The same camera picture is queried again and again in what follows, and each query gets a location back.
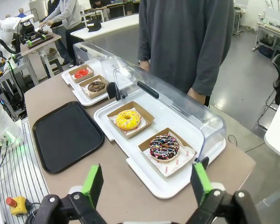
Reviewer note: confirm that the person's left forearm grey sleeve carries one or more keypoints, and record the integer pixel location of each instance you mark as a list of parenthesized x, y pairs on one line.
[(212, 72)]

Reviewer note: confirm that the chocolate donut with fine sprinkles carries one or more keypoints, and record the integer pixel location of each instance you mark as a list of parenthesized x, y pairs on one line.
[(92, 88)]

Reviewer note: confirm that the green-padded black right gripper left finger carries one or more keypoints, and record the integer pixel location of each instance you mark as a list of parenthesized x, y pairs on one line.
[(92, 186)]

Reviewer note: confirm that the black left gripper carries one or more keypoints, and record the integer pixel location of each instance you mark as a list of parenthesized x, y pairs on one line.
[(27, 28)]

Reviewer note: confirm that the workbench with equipment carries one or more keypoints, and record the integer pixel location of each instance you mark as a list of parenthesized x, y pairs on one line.
[(274, 25)]

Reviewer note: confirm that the black cap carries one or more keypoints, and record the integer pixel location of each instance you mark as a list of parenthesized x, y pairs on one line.
[(94, 26)]

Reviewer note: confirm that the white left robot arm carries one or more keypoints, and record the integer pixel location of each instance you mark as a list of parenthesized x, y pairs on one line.
[(7, 28)]

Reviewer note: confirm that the black office chair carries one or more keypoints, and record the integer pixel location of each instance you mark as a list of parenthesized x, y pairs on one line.
[(278, 79)]

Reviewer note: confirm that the bystander in grey hoodie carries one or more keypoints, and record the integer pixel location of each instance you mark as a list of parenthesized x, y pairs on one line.
[(68, 16)]

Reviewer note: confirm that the person's left hand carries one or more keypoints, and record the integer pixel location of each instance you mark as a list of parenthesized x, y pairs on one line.
[(196, 95)]

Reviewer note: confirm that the person's right hand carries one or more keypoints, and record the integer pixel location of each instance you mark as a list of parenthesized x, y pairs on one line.
[(145, 65)]

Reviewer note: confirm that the chocolate donut with colourful sprinkles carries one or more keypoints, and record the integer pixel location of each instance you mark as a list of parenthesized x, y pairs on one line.
[(156, 151)]

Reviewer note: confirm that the yellow emergency stop button box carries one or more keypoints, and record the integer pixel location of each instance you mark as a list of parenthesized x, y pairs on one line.
[(18, 206)]

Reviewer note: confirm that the white printed paper liner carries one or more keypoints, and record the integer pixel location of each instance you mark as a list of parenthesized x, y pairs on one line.
[(175, 166), (140, 128)]

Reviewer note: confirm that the green-padded black right gripper right finger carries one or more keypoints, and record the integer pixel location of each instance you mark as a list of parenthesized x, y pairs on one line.
[(201, 184)]

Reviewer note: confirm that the red glazed donut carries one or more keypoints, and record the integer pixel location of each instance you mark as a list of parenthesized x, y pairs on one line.
[(78, 75)]

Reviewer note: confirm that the seated bystander in black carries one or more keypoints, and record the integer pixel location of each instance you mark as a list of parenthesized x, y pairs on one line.
[(99, 7)]

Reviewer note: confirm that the black plastic serving tray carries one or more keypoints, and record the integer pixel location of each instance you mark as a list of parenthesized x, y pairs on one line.
[(67, 137)]

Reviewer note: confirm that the person torso in grey sweater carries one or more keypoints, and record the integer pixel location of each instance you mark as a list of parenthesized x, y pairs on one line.
[(184, 35)]

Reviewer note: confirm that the brown cardboard donut tray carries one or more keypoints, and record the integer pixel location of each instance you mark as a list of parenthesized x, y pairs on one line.
[(144, 115), (72, 72), (144, 144), (84, 86)]

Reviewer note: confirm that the small brown-topped table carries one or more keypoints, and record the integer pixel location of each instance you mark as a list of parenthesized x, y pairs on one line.
[(37, 50)]

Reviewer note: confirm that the yellow glazed sprinkle donut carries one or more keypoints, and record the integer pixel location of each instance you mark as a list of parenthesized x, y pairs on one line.
[(121, 121)]

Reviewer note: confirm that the person's right forearm grey sleeve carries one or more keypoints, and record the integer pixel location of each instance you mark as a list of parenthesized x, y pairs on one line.
[(143, 49)]

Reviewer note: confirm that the clear display case lid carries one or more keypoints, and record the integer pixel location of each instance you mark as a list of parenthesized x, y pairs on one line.
[(98, 56), (177, 102)]

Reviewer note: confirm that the white display case base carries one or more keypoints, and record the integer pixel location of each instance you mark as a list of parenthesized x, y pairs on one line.
[(70, 79), (140, 168)]

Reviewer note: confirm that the long white table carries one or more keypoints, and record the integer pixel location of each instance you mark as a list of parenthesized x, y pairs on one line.
[(116, 25)]

